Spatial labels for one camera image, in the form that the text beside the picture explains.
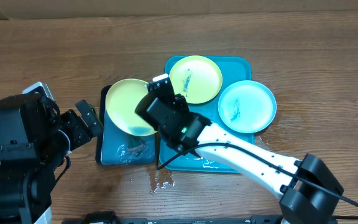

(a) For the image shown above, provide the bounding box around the yellow plate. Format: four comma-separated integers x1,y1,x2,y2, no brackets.
169,55,223,104
105,78,156,137

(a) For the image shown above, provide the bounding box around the dark green sponge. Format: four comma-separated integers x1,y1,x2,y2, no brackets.
126,135,145,152

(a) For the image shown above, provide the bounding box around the light blue plate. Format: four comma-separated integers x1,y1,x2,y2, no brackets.
218,80,277,134

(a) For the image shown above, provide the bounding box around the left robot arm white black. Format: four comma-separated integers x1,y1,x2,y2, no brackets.
0,93,103,223

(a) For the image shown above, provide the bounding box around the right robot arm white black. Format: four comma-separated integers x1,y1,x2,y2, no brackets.
135,94,344,224

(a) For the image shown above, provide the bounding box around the black water basin tray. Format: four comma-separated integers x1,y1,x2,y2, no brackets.
95,85,159,166

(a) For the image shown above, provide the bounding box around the teal serving tray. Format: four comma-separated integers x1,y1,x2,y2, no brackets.
159,56,254,174

